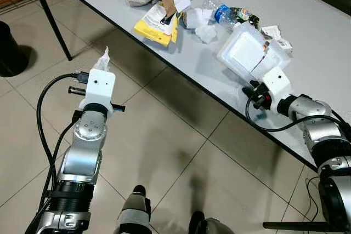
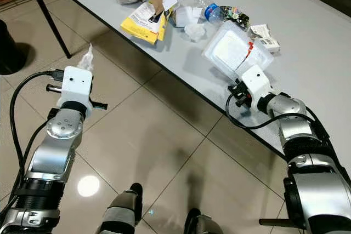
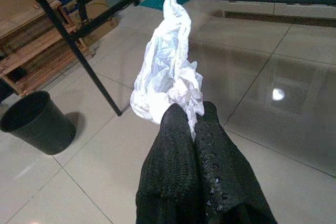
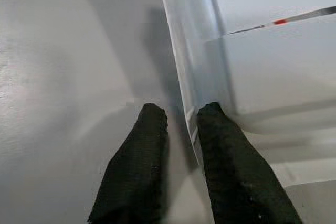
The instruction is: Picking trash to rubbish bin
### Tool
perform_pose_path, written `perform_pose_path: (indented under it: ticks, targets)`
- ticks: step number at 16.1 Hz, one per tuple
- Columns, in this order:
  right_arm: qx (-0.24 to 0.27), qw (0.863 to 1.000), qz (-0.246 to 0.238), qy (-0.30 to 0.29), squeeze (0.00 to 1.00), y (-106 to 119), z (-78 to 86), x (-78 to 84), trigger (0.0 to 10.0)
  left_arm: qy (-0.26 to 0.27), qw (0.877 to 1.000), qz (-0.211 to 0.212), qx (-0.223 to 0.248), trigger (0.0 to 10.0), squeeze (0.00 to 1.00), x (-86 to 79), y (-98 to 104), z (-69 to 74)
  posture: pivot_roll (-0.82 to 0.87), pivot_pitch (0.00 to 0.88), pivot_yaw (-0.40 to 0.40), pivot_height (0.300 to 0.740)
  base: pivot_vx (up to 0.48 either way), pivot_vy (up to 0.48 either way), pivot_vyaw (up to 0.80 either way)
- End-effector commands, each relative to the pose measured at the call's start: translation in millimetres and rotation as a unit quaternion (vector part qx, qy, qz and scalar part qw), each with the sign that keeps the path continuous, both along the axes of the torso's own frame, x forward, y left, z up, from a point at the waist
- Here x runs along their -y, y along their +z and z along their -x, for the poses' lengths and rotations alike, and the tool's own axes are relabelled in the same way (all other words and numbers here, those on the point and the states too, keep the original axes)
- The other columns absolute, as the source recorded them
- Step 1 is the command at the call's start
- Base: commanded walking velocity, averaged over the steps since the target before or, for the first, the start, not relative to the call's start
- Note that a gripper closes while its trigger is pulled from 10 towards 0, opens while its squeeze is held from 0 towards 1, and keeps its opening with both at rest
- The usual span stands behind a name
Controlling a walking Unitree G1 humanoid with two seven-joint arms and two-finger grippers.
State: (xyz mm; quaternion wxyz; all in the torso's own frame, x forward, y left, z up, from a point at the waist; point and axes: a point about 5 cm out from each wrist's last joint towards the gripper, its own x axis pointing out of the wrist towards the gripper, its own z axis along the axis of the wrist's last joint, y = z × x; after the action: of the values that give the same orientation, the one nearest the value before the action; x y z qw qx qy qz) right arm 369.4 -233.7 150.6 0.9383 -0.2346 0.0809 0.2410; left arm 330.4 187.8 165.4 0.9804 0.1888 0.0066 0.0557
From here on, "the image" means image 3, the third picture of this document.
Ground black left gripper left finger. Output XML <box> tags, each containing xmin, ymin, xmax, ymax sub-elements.
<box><xmin>135</xmin><ymin>103</ymin><xmax>208</xmax><ymax>224</ymax></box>

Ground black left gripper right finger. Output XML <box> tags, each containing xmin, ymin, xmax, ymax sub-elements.
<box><xmin>194</xmin><ymin>102</ymin><xmax>278</xmax><ymax>224</ymax></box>

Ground white tissue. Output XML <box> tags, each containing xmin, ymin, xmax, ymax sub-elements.
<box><xmin>167</xmin><ymin>76</ymin><xmax>205</xmax><ymax>120</ymax></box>

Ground white plastic bag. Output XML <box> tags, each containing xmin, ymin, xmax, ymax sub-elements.
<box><xmin>130</xmin><ymin>0</ymin><xmax>205</xmax><ymax>141</ymax></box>

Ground black rubbish bin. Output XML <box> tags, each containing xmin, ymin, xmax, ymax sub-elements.
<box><xmin>0</xmin><ymin>90</ymin><xmax>77</xmax><ymax>156</ymax></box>

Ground black table leg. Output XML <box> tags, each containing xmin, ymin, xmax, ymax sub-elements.
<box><xmin>30</xmin><ymin>0</ymin><xmax>123</xmax><ymax>116</ymax></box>
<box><xmin>76</xmin><ymin>0</ymin><xmax>89</xmax><ymax>23</ymax></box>

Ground teal mat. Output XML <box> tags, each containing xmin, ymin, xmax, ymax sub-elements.
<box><xmin>139</xmin><ymin>0</ymin><xmax>190</xmax><ymax>12</ymax></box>

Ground brown cardboard box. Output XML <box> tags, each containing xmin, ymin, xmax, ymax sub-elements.
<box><xmin>56</xmin><ymin>0</ymin><xmax>119</xmax><ymax>46</ymax></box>

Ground wooden pallet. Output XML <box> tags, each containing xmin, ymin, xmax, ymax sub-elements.
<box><xmin>0</xmin><ymin>0</ymin><xmax>95</xmax><ymax>97</ymax></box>

